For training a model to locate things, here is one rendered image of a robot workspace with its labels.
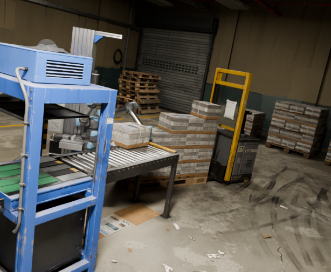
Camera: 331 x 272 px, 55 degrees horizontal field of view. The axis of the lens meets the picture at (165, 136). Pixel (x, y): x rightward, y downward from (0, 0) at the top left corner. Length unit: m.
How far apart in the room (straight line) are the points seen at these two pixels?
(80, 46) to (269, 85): 7.78
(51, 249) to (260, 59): 9.40
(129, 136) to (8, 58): 1.62
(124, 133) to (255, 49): 8.04
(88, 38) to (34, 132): 2.12
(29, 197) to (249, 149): 4.08
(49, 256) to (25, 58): 1.43
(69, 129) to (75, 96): 1.97
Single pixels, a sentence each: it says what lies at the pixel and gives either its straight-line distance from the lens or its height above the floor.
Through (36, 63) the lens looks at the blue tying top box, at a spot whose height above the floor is 1.67.
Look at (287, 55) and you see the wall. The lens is 10.76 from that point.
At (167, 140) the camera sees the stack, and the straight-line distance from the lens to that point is 4.59.
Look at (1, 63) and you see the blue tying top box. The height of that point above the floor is 1.61.
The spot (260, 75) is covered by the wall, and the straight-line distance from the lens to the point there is 10.94.
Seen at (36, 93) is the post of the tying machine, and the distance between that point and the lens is 2.01.
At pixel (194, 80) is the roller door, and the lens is 11.94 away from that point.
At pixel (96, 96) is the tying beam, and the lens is 2.29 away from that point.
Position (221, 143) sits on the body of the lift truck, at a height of 0.61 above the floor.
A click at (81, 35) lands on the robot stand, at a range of 4.00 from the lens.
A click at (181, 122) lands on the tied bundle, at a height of 1.01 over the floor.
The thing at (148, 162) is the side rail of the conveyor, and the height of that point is 0.79.
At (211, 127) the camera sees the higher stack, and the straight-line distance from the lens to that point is 5.04.
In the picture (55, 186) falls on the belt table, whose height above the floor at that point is 0.79.
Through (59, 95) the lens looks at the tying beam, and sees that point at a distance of 2.10.
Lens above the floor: 1.81
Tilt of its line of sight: 13 degrees down
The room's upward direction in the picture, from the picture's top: 9 degrees clockwise
